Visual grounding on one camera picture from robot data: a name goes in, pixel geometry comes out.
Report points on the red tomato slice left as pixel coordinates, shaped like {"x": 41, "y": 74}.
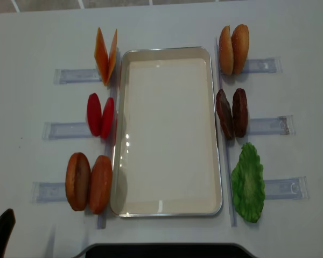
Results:
{"x": 94, "y": 115}

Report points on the clear acrylic rack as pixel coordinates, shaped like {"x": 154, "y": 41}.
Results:
{"x": 291, "y": 188}
{"x": 46, "y": 192}

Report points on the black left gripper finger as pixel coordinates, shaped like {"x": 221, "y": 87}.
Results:
{"x": 7, "y": 222}

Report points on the tan bun half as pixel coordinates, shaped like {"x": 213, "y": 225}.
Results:
{"x": 226, "y": 55}
{"x": 240, "y": 44}

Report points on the tan bun half left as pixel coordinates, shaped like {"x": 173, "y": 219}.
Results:
{"x": 226, "y": 55}

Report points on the orange cheese slice right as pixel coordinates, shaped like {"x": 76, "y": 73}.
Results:
{"x": 112, "y": 56}

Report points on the clear acrylic rack left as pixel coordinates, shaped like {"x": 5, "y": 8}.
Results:
{"x": 46, "y": 192}

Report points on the brown meat patty left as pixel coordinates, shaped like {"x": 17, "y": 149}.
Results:
{"x": 225, "y": 116}

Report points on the brown meat patty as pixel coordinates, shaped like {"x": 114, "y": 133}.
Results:
{"x": 240, "y": 113}
{"x": 225, "y": 116}

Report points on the clear acrylic rack right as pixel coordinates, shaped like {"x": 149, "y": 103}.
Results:
{"x": 291, "y": 188}

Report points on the brown meat patty right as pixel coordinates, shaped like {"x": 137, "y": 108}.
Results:
{"x": 240, "y": 113}

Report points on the orange cheese slice left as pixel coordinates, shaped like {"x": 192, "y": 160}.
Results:
{"x": 101, "y": 56}

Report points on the green lettuce leaf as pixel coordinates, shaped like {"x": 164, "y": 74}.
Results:
{"x": 248, "y": 184}

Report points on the red tomato slice right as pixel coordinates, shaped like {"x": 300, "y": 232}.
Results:
{"x": 107, "y": 118}

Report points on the tan bun half right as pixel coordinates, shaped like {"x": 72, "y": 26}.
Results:
{"x": 240, "y": 44}

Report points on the white rectangular metal tray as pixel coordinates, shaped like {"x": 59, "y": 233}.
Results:
{"x": 165, "y": 155}

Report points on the red tomato slice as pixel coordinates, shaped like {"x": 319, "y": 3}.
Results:
{"x": 94, "y": 115}
{"x": 107, "y": 118}

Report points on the black robot base front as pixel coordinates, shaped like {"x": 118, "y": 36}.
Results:
{"x": 166, "y": 250}

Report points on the orange cheese slice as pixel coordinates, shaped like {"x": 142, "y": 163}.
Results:
{"x": 101, "y": 56}
{"x": 112, "y": 56}

